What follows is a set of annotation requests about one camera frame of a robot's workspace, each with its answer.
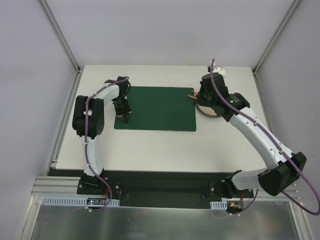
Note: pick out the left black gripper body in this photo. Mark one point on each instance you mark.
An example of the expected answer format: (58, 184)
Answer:
(123, 111)

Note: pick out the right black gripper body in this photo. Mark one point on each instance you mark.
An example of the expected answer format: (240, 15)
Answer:
(203, 97)

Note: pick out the red rimmed beige plate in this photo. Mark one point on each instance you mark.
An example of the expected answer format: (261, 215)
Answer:
(206, 111)

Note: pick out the green placemat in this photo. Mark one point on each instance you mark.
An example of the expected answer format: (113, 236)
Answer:
(160, 109)

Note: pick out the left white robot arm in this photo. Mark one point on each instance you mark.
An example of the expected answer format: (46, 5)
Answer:
(88, 121)

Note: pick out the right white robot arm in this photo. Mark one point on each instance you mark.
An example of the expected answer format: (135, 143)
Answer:
(282, 165)

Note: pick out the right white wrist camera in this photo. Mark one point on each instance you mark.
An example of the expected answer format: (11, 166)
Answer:
(216, 70)

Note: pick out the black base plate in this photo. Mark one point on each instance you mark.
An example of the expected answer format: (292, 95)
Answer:
(152, 189)

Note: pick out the left aluminium frame post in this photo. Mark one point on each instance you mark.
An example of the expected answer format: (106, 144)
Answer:
(44, 5)

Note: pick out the aluminium frame post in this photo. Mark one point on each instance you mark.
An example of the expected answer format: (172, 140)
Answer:
(44, 5)
(292, 9)

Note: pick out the right white cable duct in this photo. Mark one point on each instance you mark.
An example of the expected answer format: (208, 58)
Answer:
(219, 205)

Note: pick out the white cable duct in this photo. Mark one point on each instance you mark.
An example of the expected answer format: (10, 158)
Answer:
(79, 201)
(219, 205)

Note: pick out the left white cable duct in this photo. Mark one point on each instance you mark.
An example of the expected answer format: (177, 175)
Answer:
(79, 201)

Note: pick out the right aluminium frame post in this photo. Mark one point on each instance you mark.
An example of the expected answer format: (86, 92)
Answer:
(292, 9)

